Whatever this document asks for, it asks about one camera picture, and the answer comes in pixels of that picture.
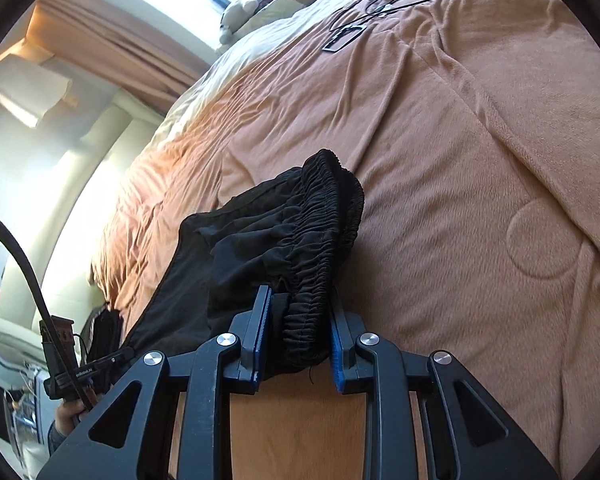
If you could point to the beige plush bear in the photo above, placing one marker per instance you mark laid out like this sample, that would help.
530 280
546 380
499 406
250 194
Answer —
237 12

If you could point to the white hanging garment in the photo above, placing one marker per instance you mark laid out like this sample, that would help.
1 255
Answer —
25 85

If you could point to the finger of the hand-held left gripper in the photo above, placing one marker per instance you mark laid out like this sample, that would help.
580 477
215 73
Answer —
105 332

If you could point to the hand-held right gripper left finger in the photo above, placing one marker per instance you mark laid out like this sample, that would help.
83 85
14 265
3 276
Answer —
261 332

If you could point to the cream padded headboard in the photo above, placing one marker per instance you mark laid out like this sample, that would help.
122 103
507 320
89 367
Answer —
80 170

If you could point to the orange blanket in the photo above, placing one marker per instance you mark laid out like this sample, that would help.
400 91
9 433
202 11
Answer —
455 160

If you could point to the black pants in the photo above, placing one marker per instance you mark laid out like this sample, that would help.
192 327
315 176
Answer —
280 220

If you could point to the person's left hand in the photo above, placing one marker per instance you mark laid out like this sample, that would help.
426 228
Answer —
69 417

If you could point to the cream bed sheet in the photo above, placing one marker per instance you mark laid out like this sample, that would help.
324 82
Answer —
220 75

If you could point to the pink curtain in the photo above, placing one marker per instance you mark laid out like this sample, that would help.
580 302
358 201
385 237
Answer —
130 60

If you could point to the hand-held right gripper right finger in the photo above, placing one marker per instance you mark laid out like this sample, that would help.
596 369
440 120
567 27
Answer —
337 355

